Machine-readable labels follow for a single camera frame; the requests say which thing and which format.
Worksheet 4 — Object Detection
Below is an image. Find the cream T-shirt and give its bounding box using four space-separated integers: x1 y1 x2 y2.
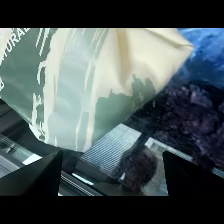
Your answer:
0 28 196 154

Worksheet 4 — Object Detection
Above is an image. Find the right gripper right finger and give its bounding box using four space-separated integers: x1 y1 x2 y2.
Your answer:
162 150 224 197

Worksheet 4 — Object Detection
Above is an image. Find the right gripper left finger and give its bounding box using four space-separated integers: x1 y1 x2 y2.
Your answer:
0 149 64 197

